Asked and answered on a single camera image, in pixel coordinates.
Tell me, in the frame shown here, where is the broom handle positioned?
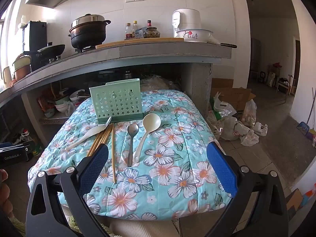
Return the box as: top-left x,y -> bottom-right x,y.
306,86 -> 315,126

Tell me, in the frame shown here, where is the grey refrigerator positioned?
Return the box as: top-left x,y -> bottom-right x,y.
250,38 -> 261,82

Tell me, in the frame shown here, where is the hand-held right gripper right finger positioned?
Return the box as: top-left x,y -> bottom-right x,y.
206,142 -> 289,237

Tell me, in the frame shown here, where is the cooking oil bottle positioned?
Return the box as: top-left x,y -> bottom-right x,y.
32,138 -> 44,156

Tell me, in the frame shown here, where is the blue dustpan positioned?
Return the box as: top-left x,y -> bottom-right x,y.
296,121 -> 310,136

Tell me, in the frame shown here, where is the floral white basin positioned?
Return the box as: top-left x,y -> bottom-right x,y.
176,29 -> 213,43

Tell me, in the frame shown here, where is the clear plastic bag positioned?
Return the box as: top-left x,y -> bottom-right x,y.
141,75 -> 183,92

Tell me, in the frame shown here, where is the green perforated utensil holder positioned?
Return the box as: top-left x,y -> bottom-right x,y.
89,78 -> 144,124

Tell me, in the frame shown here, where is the person's left forearm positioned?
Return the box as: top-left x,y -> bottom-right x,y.
0,213 -> 27,237

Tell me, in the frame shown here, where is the green enamel pot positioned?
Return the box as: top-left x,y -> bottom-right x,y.
12,55 -> 31,71

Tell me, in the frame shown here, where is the red plastic bag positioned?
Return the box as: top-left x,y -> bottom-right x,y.
37,89 -> 55,115

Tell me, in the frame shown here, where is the cardboard box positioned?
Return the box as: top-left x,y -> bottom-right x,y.
211,78 -> 257,119

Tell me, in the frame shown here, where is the steel pot lid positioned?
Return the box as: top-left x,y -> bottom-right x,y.
71,14 -> 106,28

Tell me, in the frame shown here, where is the colourful cardboard piece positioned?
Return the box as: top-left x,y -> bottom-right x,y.
286,183 -> 316,214

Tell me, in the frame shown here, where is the cream mug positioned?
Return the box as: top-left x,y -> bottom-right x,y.
2,66 -> 12,88

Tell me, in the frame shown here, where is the person's left hand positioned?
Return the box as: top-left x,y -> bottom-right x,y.
0,169 -> 13,215

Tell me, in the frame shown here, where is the white rice cooker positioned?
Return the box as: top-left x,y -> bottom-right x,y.
172,9 -> 201,38

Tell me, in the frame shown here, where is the wooden cutting board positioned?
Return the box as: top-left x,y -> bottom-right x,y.
95,38 -> 184,49

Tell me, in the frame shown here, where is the black cooking pot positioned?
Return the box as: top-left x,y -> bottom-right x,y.
69,20 -> 111,49

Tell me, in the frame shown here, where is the metal spoon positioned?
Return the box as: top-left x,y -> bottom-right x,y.
127,123 -> 139,167

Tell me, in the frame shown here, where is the white plastic bag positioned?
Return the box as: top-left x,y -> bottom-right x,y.
218,116 -> 250,142
253,121 -> 268,137
243,99 -> 258,127
213,92 -> 237,119
241,129 -> 260,147

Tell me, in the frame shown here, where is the black wok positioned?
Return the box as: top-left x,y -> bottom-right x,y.
37,44 -> 66,56

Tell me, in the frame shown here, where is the black handled knife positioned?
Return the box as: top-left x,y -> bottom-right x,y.
207,35 -> 238,49

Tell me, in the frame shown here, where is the wooden stool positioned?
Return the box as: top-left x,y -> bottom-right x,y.
276,75 -> 294,96

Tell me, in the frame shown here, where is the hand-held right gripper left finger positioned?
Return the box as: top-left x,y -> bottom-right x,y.
26,143 -> 111,237

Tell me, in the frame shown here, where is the brown pot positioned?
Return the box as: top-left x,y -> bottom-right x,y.
13,65 -> 31,82

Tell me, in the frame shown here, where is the gas stove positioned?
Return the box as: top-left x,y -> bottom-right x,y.
23,45 -> 97,63

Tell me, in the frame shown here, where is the floral turquoise blanket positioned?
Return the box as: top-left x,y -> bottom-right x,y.
27,89 -> 234,221

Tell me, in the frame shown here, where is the pile of bowls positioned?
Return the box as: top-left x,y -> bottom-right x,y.
53,89 -> 91,112

